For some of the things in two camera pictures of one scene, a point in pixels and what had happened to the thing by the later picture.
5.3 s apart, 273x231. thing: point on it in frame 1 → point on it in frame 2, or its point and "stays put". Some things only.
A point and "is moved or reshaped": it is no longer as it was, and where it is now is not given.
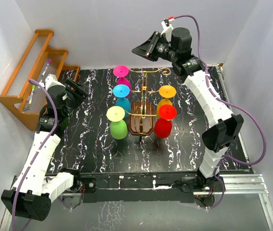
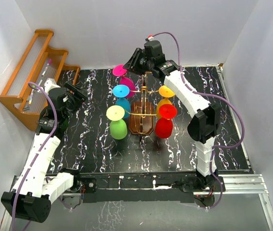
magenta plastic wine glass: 122,71 is moved or reshaped
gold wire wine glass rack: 141,115 stays put
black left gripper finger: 79,95 stays put
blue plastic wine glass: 122,91 stays put
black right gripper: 146,49 → 132,65
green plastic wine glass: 118,128 stays put
